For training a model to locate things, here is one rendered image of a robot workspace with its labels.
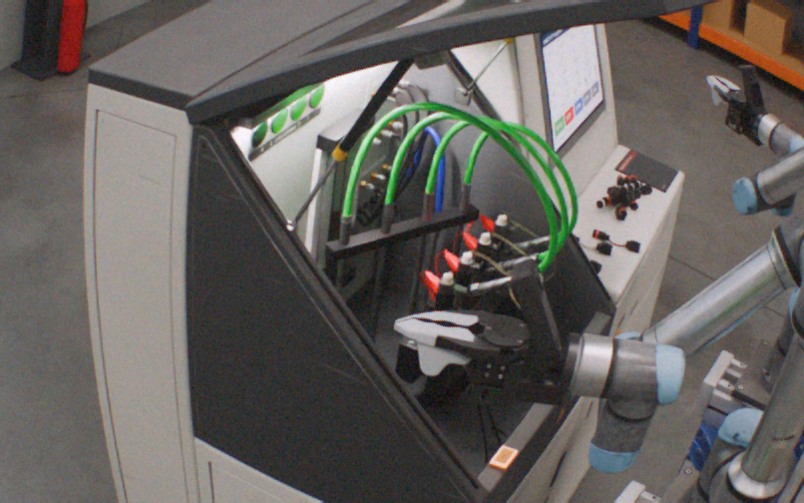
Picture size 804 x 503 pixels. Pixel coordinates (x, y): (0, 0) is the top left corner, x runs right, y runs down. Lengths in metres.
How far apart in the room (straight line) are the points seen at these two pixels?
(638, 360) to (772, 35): 5.99
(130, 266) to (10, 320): 1.84
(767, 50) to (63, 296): 5.09
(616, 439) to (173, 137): 0.86
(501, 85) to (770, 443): 1.15
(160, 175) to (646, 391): 0.90
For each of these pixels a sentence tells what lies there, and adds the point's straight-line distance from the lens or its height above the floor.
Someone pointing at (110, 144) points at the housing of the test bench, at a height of 1.36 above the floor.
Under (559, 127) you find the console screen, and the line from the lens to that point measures 2.48.
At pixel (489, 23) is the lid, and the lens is 1.41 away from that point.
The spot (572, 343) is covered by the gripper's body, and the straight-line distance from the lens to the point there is 1.31.
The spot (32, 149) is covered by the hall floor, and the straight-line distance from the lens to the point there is 4.92.
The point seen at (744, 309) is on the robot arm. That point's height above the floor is 1.50.
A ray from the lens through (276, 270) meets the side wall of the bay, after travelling 1.75.
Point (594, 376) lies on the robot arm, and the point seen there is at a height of 1.45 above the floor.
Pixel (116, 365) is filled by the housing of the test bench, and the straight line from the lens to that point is 2.17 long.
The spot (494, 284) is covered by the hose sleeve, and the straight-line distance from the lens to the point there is 2.00.
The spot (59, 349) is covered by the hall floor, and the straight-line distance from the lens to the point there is 3.61.
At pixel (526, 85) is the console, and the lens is 2.30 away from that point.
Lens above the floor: 2.22
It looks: 32 degrees down
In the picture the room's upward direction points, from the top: 8 degrees clockwise
